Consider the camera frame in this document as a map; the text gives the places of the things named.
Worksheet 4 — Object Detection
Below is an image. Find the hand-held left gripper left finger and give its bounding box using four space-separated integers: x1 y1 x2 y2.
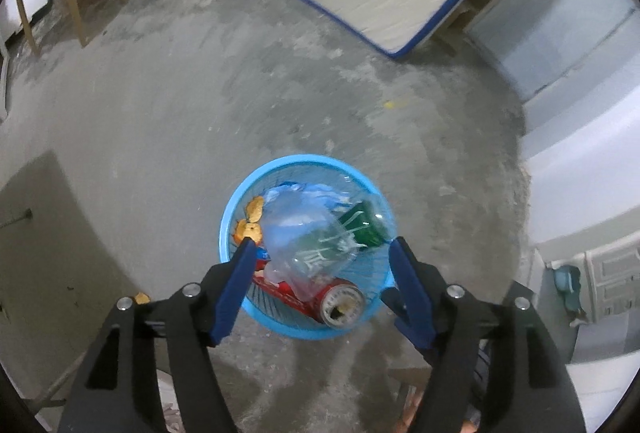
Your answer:
57 238 258 433

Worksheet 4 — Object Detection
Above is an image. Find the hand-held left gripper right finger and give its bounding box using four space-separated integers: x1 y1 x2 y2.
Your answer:
381 237 586 433

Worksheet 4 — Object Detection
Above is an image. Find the blue printed plastic bag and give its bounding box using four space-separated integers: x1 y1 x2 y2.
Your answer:
262 182 351 210

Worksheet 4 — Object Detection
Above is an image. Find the clear plastic bag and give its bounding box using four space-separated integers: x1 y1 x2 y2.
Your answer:
262 187 362 301

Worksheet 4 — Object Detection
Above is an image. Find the green plastic bottle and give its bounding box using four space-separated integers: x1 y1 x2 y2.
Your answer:
295 200 393 276

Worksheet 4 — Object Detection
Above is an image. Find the red snack bag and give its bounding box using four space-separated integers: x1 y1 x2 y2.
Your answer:
252 258 323 314

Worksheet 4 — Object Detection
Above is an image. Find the teal plastic object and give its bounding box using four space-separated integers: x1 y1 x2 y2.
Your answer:
552 265 582 310

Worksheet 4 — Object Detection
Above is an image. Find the white appliance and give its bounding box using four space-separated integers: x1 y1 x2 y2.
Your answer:
520 93 640 364

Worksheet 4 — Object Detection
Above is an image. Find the white door panel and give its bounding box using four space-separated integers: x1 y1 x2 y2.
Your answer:
465 0 640 100

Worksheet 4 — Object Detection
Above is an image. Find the blue plastic mesh basket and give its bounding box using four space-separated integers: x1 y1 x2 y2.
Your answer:
220 154 396 340

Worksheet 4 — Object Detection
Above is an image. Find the red drink can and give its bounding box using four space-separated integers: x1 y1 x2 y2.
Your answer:
300 277 367 330

